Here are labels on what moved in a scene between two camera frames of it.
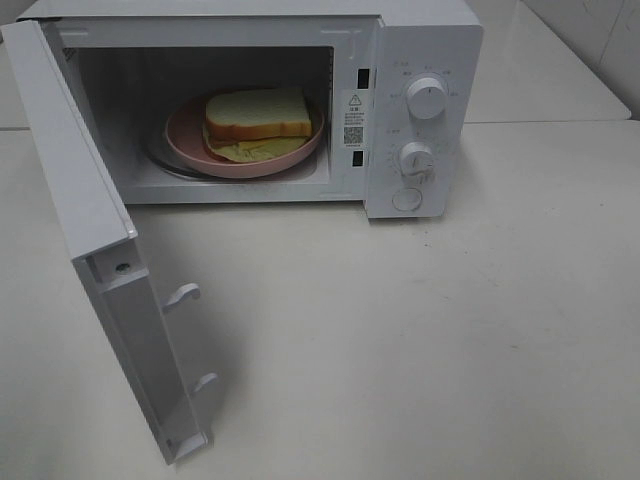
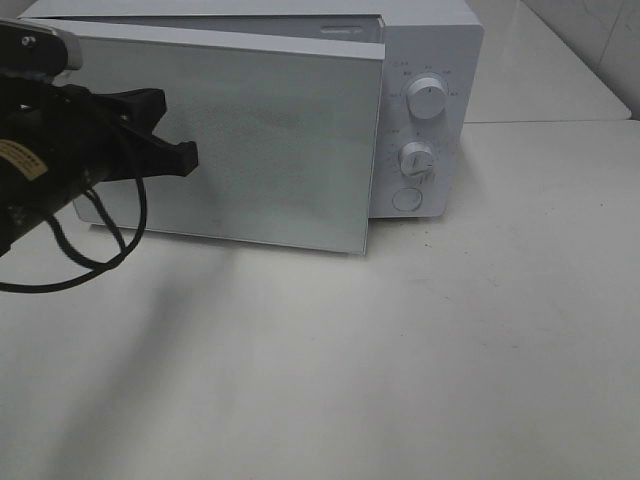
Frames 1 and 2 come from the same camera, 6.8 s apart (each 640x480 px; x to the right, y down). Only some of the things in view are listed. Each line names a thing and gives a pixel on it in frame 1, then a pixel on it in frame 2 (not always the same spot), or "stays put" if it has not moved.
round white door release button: [409, 199] stays put
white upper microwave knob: [426, 97] stays put
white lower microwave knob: [416, 159] stays put
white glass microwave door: [137, 313] -> [286, 130]
